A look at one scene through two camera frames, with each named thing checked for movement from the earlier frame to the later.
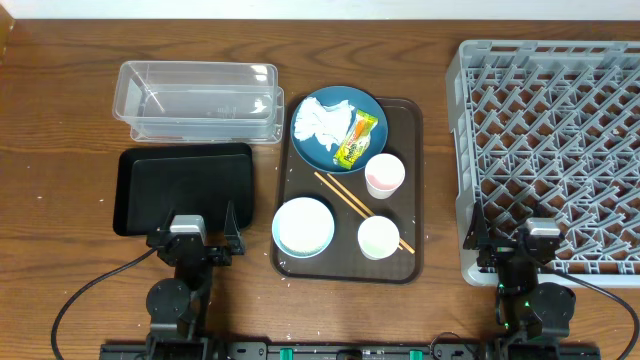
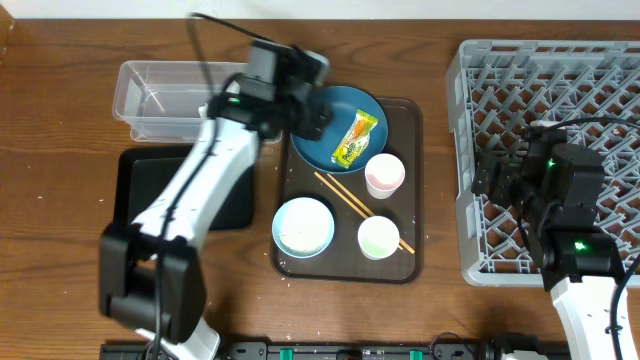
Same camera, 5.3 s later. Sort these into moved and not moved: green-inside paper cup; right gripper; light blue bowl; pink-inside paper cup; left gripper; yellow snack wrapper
Moved: left gripper; right gripper
Not moved: yellow snack wrapper; pink-inside paper cup; green-inside paper cup; light blue bowl
